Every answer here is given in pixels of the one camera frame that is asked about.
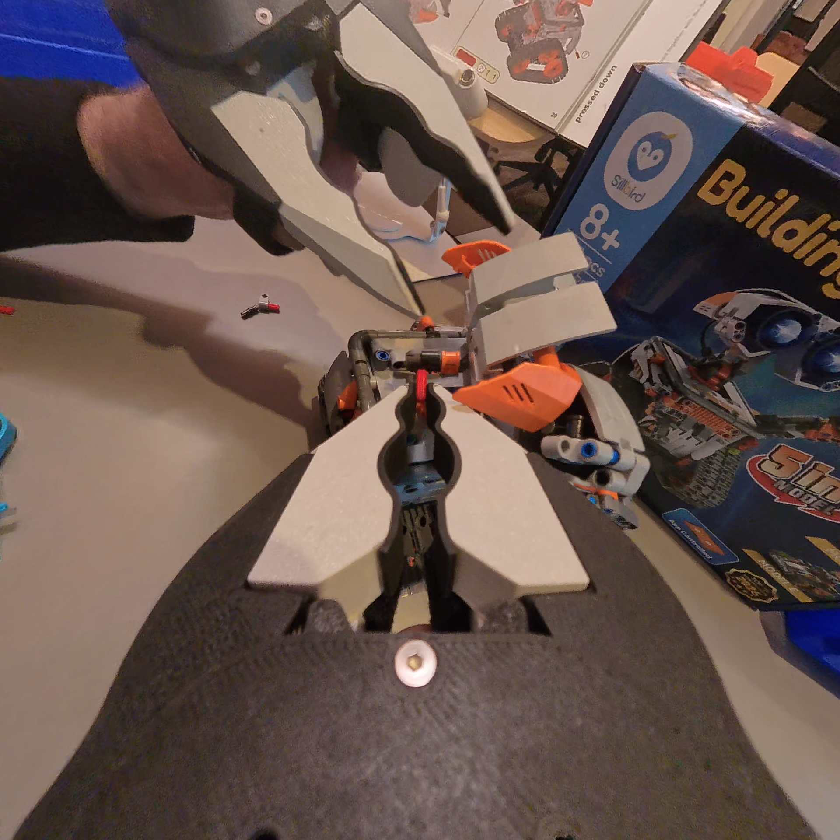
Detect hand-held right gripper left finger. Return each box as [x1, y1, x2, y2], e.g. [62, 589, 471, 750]
[246, 388, 421, 605]

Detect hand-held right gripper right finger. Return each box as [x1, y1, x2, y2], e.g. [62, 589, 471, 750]
[434, 388, 592, 602]

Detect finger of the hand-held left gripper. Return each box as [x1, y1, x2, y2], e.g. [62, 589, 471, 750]
[208, 66, 424, 322]
[313, 0, 515, 237]

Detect grey orange toy robot arm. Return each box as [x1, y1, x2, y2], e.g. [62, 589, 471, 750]
[453, 361, 653, 506]
[440, 237, 513, 277]

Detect person's left forearm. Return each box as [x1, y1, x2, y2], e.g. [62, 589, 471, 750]
[0, 73, 198, 253]

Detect person's left hand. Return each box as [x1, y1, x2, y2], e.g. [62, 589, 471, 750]
[77, 92, 240, 224]

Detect white articulated holder stand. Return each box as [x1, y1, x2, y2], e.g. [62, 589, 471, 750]
[348, 171, 460, 283]

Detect blue plastic bin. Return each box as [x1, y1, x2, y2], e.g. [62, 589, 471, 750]
[762, 607, 840, 697]
[0, 0, 143, 90]

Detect white instruction booklet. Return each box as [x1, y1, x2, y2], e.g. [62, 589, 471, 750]
[407, 0, 729, 148]

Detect blue robot kit box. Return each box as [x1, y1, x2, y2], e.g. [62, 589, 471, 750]
[541, 59, 840, 611]

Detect orange plastic crate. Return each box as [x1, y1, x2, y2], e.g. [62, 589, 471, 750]
[686, 40, 775, 103]

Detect blue plastic brick separator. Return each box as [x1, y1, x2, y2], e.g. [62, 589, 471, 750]
[0, 414, 17, 526]

